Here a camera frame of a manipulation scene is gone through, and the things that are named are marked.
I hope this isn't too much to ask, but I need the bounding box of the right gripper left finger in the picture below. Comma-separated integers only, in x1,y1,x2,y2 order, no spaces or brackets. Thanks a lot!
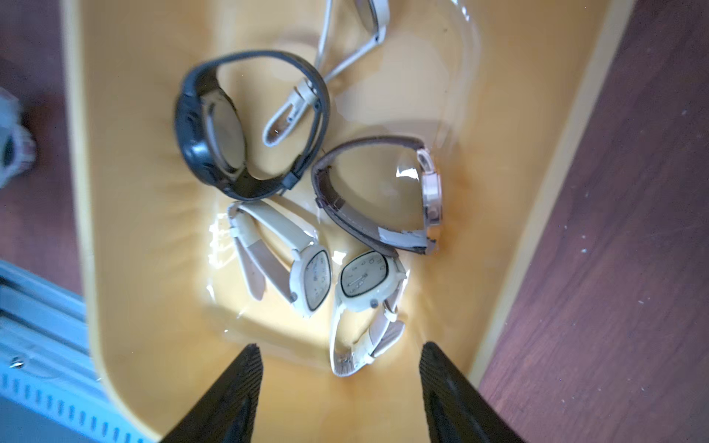
162,343,263,443

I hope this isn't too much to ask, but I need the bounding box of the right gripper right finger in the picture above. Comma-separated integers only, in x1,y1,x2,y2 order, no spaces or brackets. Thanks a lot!
419,341,523,442

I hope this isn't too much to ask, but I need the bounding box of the cream oval face watch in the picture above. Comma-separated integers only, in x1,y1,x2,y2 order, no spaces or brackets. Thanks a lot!
329,250,408,378

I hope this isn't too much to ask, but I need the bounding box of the beige strap watch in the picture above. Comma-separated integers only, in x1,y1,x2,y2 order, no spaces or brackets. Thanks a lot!
227,201,332,319

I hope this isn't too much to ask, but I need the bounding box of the brown leather strap watch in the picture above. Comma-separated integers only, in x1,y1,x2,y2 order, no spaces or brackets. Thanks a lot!
311,135,443,258

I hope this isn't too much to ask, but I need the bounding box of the black digital watch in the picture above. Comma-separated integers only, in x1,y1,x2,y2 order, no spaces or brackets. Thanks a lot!
175,50,330,202

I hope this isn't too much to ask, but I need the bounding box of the white slim strap watch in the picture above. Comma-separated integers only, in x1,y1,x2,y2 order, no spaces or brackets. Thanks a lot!
261,0,391,149

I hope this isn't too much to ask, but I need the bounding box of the yellow plastic storage tray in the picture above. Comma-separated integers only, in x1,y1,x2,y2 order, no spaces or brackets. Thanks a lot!
61,1,631,442

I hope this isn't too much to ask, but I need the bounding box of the pink white strap watch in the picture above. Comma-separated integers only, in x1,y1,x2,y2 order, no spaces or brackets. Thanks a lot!
1,88,36,188

